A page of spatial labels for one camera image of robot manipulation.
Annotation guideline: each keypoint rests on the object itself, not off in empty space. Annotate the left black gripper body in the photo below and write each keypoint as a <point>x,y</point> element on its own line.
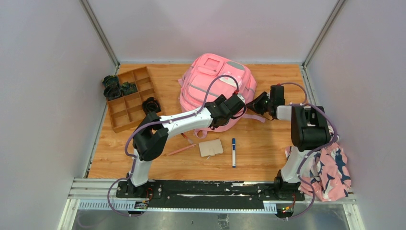
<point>236,102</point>

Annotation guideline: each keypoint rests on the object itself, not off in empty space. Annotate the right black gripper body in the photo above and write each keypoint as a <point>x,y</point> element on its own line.
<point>268,103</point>

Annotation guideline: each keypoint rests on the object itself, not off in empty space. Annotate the pink school backpack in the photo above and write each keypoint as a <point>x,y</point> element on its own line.
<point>211,75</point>

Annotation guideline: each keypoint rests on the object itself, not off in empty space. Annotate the blue white marker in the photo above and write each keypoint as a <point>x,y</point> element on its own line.
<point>234,152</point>

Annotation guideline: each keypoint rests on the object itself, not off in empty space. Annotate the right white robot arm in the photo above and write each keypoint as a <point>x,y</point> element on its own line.
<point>309,131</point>

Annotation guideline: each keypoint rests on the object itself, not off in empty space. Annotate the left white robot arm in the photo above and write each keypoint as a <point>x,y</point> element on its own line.
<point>150,137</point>

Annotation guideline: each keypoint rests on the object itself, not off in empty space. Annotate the small beige notebook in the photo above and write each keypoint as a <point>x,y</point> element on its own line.
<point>210,148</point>

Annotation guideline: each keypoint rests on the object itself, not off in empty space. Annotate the red gel pen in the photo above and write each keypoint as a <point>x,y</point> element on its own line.
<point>187,138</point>

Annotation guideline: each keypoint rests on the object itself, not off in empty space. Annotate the pink pen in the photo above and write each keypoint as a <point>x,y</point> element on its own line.
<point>182,149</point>

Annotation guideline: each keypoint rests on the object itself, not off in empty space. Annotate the dark rolled sock front tray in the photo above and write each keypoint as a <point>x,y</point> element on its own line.
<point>151,104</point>

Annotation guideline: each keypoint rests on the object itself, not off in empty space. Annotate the wooden compartment tray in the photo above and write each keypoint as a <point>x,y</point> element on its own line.
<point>126,112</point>

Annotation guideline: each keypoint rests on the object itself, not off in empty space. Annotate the dark rolled sock in tray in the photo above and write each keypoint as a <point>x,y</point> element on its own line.
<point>128,88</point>

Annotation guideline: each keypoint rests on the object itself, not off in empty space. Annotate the pink patterned cloth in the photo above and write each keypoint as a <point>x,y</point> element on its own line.
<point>326,174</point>

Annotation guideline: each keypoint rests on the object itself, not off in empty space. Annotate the dark rolled sock lower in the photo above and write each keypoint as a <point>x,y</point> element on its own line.
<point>112,92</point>

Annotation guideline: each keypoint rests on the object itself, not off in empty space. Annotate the dark rolled sock upper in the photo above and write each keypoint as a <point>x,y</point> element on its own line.
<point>110,80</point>

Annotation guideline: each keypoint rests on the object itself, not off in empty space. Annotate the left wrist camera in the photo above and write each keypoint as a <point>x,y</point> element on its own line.
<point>241,97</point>

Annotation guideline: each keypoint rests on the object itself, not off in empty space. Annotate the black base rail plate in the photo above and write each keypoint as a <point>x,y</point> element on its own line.
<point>208,194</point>

